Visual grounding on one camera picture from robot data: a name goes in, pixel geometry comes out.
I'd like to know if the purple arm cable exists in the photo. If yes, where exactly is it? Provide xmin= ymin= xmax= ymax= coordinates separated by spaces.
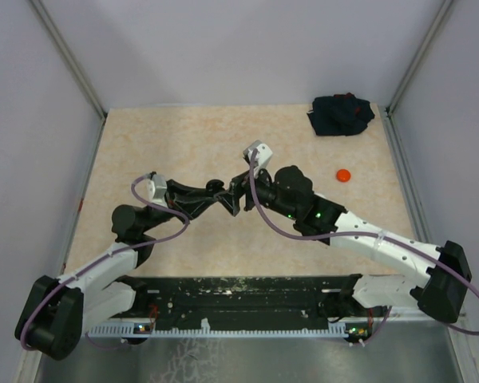
xmin=19 ymin=173 xmax=192 ymax=352
xmin=249 ymin=149 xmax=479 ymax=347

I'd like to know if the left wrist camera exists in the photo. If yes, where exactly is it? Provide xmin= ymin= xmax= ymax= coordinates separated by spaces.
xmin=147 ymin=172 xmax=168 ymax=207

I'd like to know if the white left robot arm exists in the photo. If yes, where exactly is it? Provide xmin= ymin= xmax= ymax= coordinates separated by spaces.
xmin=14 ymin=172 xmax=226 ymax=361

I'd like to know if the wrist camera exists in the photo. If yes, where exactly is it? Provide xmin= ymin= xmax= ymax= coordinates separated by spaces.
xmin=243 ymin=140 xmax=273 ymax=170
xmin=147 ymin=172 xmax=168 ymax=207

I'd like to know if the dark crumpled cloth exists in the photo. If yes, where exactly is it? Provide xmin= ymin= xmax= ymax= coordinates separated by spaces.
xmin=307 ymin=93 xmax=375 ymax=136

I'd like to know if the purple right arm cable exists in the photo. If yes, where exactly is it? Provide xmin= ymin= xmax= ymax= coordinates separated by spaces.
xmin=249 ymin=149 xmax=479 ymax=347

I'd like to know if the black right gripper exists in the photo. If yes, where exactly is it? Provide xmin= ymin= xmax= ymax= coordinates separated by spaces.
xmin=214 ymin=162 xmax=299 ymax=221

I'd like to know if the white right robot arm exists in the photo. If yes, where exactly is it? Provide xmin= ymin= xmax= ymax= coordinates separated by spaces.
xmin=216 ymin=165 xmax=472 ymax=324

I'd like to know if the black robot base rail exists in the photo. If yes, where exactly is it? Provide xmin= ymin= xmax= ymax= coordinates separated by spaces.
xmin=79 ymin=273 xmax=388 ymax=332

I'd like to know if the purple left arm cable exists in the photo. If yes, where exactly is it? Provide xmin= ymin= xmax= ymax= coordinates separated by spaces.
xmin=19 ymin=173 xmax=192 ymax=352

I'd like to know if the orange earbud charging case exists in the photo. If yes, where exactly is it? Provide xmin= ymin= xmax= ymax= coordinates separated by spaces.
xmin=336 ymin=168 xmax=351 ymax=183

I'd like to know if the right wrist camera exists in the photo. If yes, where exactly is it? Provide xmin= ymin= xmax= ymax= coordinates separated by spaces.
xmin=243 ymin=140 xmax=273 ymax=170

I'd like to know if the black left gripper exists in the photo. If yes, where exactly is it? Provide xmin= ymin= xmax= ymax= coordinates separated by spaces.
xmin=140 ymin=179 xmax=216 ymax=234

